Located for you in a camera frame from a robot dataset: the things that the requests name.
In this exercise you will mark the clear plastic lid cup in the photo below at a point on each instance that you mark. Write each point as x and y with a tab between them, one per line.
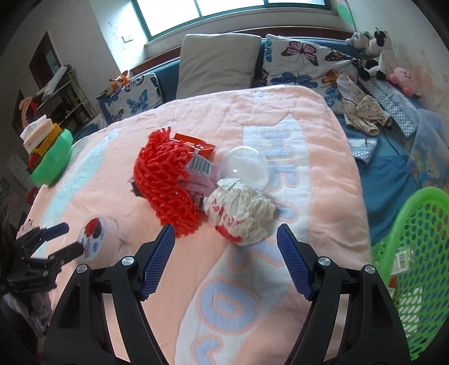
245	165

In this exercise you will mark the hanging clothes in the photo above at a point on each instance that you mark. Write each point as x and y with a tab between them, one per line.
26	105

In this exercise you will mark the green bowl with toys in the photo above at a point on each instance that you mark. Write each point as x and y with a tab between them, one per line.
52	161

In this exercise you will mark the dark wooden door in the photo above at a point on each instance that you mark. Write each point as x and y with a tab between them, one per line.
45	59

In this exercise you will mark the grey blue patterned cloth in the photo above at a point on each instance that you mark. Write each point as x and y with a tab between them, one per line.
396	105

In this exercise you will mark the white wrapper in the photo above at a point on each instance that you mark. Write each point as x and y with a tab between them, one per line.
242	207

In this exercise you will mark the large butterfly print pillow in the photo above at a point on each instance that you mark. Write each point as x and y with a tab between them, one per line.
301	59

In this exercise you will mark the folded white pink towels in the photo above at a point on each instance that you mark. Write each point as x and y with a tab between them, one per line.
35	133

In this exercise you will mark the white light switch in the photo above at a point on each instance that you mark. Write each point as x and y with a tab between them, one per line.
127	38

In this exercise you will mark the pink printed blanket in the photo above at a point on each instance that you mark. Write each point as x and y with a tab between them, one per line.
217	115

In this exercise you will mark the red snack wrapper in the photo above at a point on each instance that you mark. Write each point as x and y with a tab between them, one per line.
196	147

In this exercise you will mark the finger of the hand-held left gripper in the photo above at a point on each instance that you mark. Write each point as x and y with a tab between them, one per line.
56	230
66	254

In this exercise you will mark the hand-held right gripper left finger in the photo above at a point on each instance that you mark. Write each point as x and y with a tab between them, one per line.
158	259

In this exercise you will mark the small white patterned cloth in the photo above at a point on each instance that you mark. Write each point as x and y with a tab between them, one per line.
363	149

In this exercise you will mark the metal rack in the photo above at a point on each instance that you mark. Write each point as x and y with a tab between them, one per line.
70	94

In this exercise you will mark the orange fox toy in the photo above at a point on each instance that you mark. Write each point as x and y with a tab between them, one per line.
122	80

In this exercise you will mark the yogurt cup with berry lid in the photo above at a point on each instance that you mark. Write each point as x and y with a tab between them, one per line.
101	238

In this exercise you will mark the beige patterned baby clothes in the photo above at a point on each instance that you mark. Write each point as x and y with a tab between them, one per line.
364	108

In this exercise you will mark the green plastic mesh basket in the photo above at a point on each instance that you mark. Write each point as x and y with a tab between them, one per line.
384	256

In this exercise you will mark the grey plush toy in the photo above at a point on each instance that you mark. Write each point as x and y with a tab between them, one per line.
357	40

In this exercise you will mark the pink plush toy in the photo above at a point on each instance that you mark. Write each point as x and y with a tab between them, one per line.
403	77

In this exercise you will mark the clear plastic storage box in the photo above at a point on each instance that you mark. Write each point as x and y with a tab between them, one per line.
431	154

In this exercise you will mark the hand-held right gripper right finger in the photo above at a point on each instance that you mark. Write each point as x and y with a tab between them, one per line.
294	263

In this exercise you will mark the window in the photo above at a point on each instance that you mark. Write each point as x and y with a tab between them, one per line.
228	7

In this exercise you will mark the grey pillow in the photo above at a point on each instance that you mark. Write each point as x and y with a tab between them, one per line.
217	63

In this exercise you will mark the red foam fruit net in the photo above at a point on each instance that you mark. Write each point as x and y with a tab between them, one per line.
161	182

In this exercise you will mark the small butterfly print pillow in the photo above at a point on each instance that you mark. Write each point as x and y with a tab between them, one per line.
136	94

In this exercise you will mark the black white cow plush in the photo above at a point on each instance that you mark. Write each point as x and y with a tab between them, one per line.
380	45

